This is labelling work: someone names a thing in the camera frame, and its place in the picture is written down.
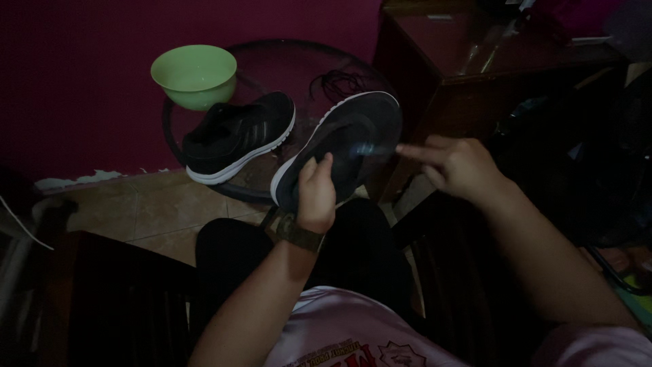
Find person's left hand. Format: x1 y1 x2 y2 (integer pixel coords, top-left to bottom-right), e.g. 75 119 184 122
297 152 337 235

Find person's right hand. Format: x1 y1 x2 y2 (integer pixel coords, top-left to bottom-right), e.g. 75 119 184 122
396 135 506 198

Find black sneaker with plain side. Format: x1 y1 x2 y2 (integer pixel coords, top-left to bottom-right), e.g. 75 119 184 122
270 91 403 214

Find olive wrist watch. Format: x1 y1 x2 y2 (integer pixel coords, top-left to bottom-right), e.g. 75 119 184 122
260 206 327 254

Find person's black trousers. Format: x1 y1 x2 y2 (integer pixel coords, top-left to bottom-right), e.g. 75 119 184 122
189 198 416 347

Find dark wooden cabinet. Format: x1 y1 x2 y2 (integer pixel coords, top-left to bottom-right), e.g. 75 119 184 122
372 0 652 205

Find black sneaker with striped side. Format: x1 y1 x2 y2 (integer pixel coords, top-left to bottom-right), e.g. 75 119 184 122
182 91 296 186

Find round glass side table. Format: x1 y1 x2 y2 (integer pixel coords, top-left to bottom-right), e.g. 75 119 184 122
162 39 403 206

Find black shoelace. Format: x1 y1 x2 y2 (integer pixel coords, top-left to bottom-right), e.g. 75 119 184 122
309 69 380 105

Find person's white printed shirt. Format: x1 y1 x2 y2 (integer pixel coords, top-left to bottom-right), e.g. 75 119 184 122
265 285 652 367

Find green plastic bowl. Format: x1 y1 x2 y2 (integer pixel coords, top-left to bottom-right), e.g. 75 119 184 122
150 44 238 112

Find dark wooden chair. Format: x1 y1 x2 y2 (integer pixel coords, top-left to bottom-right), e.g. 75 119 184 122
38 230 199 367

